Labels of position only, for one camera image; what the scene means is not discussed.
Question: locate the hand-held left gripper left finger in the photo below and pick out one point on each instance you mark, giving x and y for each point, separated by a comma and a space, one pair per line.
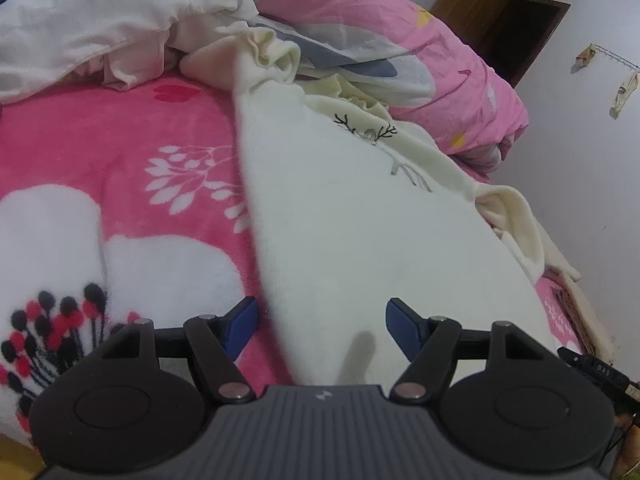
241, 327

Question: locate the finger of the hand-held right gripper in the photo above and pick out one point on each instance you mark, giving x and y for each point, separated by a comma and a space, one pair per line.
569, 357

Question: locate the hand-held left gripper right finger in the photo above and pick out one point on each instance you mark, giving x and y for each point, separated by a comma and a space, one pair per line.
404, 331

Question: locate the white deer print sweater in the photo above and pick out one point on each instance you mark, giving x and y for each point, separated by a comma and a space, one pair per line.
360, 220

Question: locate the folded brown cloth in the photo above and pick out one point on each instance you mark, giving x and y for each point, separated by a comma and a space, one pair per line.
575, 320

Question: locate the pink floral blanket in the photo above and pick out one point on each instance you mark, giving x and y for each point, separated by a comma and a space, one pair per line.
100, 160

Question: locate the pink patterned quilt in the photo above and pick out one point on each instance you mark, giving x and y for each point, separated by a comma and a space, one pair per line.
380, 20

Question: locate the brown wooden door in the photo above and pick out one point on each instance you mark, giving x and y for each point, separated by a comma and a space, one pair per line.
500, 25

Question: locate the white crumpled cloth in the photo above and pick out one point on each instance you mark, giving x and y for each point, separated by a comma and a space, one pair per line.
100, 20

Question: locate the wall hook rack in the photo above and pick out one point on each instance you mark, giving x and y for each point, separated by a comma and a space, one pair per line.
625, 85

